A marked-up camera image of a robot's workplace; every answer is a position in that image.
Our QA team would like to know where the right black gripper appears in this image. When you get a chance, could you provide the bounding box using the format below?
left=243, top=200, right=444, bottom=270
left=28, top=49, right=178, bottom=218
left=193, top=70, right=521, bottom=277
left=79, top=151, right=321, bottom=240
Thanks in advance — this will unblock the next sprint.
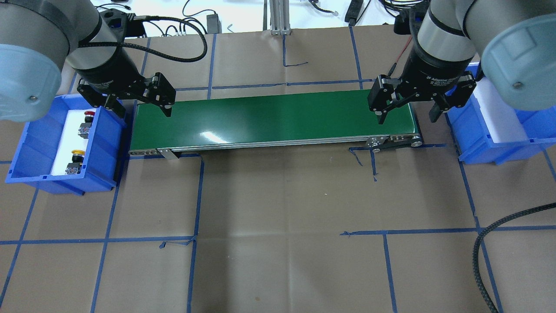
left=367, top=47, right=477, bottom=125

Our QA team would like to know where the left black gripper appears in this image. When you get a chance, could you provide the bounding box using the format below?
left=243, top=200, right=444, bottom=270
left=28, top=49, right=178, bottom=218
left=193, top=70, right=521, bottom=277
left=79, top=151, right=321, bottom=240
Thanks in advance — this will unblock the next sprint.
left=71, top=47, right=176, bottom=119

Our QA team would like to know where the red push button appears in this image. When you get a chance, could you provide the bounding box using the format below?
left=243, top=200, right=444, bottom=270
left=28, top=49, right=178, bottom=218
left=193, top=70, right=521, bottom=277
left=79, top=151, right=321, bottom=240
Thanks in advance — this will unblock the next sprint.
left=78, top=110, right=96, bottom=139

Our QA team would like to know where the yellow push button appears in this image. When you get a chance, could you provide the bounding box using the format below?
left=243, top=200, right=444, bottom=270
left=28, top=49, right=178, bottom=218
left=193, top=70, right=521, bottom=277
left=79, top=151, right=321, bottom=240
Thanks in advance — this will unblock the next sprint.
left=64, top=150, right=86, bottom=175

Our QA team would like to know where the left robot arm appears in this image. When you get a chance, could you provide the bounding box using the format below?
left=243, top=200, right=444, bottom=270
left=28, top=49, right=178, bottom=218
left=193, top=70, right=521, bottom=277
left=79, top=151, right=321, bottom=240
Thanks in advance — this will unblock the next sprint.
left=0, top=0, right=175, bottom=122

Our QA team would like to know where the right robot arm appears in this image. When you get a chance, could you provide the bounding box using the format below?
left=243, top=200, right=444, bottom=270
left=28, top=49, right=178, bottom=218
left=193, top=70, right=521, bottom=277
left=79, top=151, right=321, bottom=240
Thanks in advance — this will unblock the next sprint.
left=367, top=0, right=556, bottom=123

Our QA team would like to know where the right blue plastic bin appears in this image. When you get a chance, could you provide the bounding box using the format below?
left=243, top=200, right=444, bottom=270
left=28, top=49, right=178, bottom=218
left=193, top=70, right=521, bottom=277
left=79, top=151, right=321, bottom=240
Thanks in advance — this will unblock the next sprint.
left=447, top=78, right=556, bottom=165

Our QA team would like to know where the blue plastic bin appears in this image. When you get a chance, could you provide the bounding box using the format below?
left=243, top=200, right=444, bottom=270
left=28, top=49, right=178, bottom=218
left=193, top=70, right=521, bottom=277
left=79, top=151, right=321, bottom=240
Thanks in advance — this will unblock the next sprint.
left=447, top=78, right=556, bottom=165
left=6, top=94, right=126, bottom=195

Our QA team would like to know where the left white foam pad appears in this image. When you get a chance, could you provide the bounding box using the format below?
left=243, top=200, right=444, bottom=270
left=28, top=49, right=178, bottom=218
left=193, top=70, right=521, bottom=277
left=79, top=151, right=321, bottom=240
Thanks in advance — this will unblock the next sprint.
left=50, top=108, right=96, bottom=176

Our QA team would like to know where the white foam pad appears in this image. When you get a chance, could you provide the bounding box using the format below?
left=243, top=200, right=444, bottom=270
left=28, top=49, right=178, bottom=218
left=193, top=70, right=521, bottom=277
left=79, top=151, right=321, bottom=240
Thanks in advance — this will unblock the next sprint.
left=50, top=108, right=96, bottom=176
left=473, top=78, right=528, bottom=143

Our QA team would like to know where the green conveyor belt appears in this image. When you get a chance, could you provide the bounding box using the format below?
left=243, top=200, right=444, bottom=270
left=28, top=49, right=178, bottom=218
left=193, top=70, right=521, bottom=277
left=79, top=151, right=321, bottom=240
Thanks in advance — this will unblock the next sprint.
left=129, top=90, right=422, bottom=156

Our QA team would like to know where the right white foam pad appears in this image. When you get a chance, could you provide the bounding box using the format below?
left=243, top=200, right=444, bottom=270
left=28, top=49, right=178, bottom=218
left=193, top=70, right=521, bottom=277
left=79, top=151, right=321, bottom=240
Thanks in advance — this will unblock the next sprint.
left=473, top=78, right=528, bottom=143

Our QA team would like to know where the black power adapter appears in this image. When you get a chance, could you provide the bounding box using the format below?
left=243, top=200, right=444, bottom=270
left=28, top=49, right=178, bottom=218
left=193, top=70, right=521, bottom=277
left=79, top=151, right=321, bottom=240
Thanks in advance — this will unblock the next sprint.
left=206, top=13, right=222, bottom=34

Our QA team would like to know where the left blue plastic bin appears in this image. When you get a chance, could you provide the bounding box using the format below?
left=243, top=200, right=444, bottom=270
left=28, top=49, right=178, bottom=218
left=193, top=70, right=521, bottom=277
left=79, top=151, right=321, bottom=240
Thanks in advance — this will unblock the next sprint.
left=6, top=94, right=126, bottom=195

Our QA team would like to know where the red black conveyor wire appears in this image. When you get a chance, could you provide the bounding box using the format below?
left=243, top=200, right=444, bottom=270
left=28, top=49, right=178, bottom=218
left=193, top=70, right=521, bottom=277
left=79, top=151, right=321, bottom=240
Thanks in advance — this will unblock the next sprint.
left=386, top=36, right=413, bottom=79

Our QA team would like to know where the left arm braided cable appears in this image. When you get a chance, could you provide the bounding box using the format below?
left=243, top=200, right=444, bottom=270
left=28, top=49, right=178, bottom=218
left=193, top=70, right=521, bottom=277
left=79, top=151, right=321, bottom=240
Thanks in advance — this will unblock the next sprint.
left=78, top=16, right=209, bottom=63

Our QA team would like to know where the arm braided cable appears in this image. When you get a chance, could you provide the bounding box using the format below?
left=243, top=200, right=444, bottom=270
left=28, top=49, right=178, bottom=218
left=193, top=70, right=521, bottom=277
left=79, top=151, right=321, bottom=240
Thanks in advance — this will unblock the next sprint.
left=473, top=203, right=556, bottom=313
left=78, top=16, right=209, bottom=63

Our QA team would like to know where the aluminium profile post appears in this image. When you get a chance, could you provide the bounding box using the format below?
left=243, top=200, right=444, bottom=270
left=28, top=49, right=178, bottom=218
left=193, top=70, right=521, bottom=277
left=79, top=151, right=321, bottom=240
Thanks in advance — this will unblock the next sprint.
left=268, top=0, right=291, bottom=36

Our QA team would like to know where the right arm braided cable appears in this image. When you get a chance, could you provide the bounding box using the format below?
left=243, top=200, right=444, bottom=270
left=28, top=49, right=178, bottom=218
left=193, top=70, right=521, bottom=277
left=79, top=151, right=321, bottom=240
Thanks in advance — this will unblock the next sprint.
left=473, top=203, right=556, bottom=313

